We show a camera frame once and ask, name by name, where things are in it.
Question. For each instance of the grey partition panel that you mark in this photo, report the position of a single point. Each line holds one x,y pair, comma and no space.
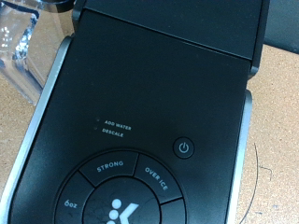
283,21

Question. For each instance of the black Keurig coffee machine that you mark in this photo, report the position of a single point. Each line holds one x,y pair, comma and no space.
146,93

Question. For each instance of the clear plastic water tank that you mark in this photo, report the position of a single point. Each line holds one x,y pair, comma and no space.
21,46

